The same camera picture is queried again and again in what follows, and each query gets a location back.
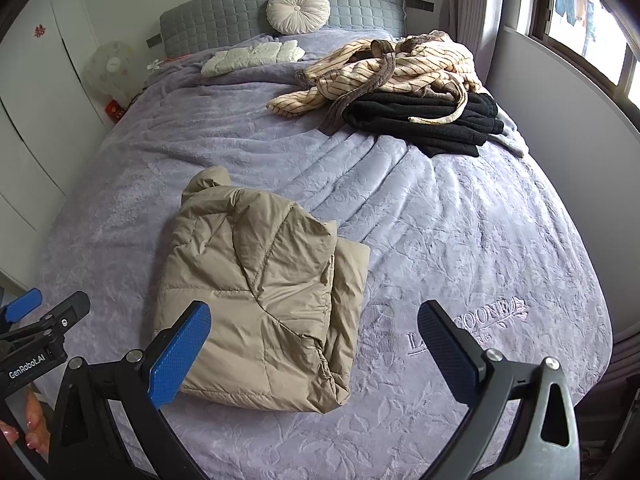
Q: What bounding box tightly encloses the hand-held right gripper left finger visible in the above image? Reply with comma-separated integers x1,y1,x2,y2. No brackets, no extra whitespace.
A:
47,300,213,480

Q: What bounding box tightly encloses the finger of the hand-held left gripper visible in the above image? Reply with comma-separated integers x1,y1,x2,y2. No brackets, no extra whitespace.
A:
0,291,91,348
0,287,43,326

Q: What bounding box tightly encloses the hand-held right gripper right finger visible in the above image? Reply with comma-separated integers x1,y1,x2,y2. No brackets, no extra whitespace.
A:
417,300,583,480

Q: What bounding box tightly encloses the beige puffer jacket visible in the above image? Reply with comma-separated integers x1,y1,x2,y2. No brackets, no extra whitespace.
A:
151,166,372,415

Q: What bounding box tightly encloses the person's left hand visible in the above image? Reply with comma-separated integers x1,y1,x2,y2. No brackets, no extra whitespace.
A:
0,392,51,454

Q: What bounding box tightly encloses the lavender embossed blanket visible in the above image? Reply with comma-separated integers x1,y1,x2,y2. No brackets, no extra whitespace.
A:
27,30,615,480

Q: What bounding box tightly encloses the white wardrobe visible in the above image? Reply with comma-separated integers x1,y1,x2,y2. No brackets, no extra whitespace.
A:
0,0,121,281

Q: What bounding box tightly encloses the light grey cloth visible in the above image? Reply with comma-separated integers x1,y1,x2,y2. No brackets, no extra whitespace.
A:
492,107,530,157

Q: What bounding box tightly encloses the black folded garment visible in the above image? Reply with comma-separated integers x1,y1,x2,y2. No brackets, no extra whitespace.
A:
342,91,506,158

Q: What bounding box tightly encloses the white electric fan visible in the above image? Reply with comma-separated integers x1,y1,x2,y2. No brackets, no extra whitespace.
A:
82,41,137,98

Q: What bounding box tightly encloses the cream striped fleece robe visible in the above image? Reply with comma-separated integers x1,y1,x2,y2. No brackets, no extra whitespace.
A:
266,31,483,136

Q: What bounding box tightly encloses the white quilted garment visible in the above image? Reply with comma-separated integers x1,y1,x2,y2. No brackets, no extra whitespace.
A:
200,40,307,78

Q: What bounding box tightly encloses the grey quilted headboard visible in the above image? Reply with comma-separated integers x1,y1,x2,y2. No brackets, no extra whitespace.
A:
159,0,407,58

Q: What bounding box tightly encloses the grey curtain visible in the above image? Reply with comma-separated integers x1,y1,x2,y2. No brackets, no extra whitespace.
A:
452,0,508,78

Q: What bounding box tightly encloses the window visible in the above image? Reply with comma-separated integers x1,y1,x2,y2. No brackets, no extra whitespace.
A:
530,0,640,126

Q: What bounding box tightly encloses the round cream cushion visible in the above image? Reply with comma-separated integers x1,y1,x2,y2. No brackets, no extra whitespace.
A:
266,0,332,37

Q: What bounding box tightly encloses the hanging laundry outside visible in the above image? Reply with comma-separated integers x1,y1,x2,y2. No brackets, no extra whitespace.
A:
555,0,601,58

